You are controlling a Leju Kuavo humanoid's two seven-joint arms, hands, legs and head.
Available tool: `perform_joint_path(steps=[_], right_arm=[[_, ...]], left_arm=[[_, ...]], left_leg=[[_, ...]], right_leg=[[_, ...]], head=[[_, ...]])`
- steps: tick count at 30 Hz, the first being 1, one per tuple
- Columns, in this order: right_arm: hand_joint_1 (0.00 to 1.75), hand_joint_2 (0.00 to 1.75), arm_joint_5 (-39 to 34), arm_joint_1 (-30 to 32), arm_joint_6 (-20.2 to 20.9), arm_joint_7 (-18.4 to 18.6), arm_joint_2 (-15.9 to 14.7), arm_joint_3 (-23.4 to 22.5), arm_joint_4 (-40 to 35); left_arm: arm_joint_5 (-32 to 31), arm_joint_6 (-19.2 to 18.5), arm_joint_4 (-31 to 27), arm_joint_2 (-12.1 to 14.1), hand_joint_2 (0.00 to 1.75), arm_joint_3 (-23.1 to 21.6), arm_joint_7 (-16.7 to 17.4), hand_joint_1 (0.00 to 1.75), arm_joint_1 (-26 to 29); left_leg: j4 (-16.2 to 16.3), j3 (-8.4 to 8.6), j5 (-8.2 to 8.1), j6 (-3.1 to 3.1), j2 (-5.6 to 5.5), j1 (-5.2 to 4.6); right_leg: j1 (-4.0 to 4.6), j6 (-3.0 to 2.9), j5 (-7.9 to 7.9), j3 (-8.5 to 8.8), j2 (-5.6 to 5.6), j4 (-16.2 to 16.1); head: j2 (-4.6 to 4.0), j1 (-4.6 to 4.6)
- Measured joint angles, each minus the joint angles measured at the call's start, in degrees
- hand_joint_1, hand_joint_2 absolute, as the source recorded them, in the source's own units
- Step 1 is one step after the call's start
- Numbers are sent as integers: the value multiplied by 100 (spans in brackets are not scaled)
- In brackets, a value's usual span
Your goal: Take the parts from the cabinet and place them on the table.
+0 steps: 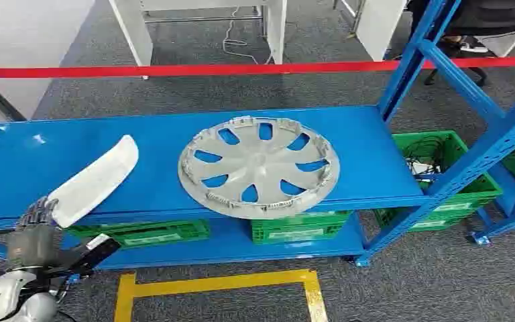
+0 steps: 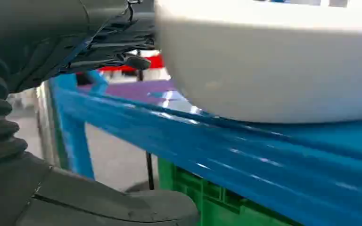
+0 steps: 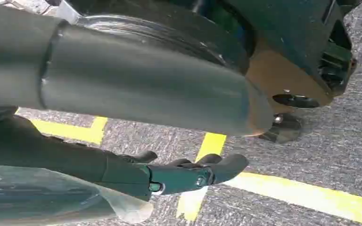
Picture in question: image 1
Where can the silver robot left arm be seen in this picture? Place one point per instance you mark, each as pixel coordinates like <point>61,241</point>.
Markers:
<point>11,295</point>

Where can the person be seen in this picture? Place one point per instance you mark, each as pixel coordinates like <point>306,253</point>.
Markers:
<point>493,13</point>

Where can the silver plastic wheel hubcap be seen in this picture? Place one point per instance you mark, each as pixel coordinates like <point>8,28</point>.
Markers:
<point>257,166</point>

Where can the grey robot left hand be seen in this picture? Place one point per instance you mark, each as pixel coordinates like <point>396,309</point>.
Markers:
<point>31,246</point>

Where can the black office chair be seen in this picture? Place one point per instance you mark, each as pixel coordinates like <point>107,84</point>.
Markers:
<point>479,73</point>

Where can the white partition wall panel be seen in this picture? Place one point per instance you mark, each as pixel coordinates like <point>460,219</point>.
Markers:
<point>17,31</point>

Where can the white desk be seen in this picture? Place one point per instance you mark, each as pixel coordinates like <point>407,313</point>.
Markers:
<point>135,31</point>

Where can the white curved plastic panel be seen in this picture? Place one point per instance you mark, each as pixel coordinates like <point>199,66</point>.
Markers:
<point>93,182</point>

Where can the black pale wrist camera box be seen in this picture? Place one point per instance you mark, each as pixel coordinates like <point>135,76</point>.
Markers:
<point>99,251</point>

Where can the white desk panel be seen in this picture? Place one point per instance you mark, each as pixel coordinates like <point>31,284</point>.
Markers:
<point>379,26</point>

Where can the red barrier tape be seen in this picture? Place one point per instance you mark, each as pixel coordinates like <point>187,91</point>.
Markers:
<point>239,69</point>

